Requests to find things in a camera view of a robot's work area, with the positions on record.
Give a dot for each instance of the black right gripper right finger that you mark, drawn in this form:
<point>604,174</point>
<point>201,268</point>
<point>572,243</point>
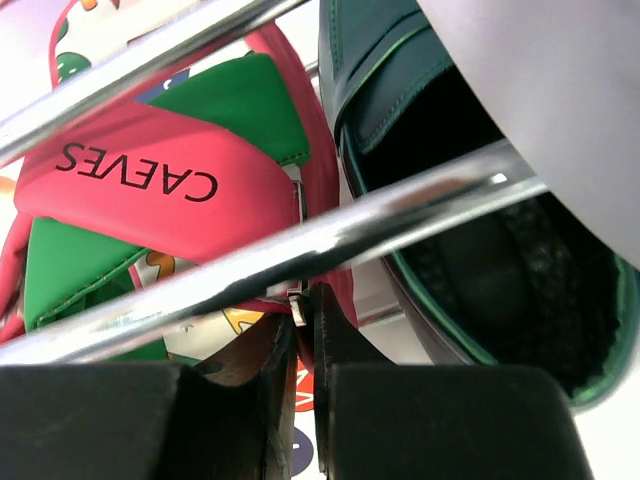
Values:
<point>379,420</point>

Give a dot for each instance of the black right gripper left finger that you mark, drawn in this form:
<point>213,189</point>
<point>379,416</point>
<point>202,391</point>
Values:
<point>231,417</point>

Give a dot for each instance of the pink patterned sandal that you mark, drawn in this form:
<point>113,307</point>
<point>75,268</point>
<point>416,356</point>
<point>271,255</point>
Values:
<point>219,155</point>

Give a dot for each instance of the left dark green shoe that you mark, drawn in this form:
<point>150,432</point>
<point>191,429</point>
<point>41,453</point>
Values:
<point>526,285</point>

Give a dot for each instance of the cream metal shoe shelf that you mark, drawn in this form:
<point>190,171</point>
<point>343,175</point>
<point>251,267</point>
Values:
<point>372,226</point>

